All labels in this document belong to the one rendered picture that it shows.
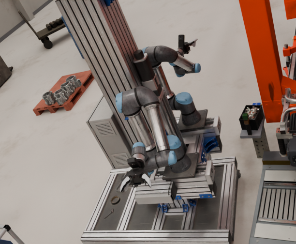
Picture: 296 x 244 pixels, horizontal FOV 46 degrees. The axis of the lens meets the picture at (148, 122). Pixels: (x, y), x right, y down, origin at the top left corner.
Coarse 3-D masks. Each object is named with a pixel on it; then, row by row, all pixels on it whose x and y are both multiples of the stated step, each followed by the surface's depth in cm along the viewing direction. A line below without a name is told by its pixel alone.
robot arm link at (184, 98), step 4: (184, 92) 260; (176, 96) 259; (180, 96) 257; (184, 96) 256; (188, 96) 255; (176, 100) 257; (180, 100) 254; (184, 100) 253; (188, 100) 254; (192, 100) 258; (176, 104) 259; (180, 104) 256; (184, 104) 255; (188, 104) 255; (192, 104) 258; (176, 108) 261; (180, 108) 259; (184, 108) 257; (188, 108) 257; (192, 108) 259; (184, 112) 260; (188, 112) 259
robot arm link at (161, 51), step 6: (156, 48) 237; (162, 48) 236; (168, 48) 238; (156, 54) 237; (162, 54) 236; (168, 54) 237; (174, 54) 239; (162, 60) 238; (168, 60) 239; (174, 60) 241; (180, 60) 248; (186, 60) 255; (180, 66) 255; (186, 66) 257; (192, 66) 262; (198, 66) 266; (186, 72) 271; (192, 72) 268; (198, 72) 267
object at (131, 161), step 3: (129, 159) 172; (132, 159) 172; (135, 159) 172; (129, 162) 171; (132, 162) 171; (135, 162) 172; (138, 162) 177; (129, 165) 175; (132, 165) 174; (135, 165) 176; (138, 165) 176
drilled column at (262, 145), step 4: (264, 128) 312; (264, 132) 311; (264, 136) 310; (256, 140) 312; (260, 140) 311; (264, 140) 309; (256, 144) 315; (260, 144) 314; (264, 144) 312; (256, 148) 318; (260, 148) 316; (264, 148) 315; (268, 148) 324; (256, 152) 322; (260, 152) 320; (260, 156) 323
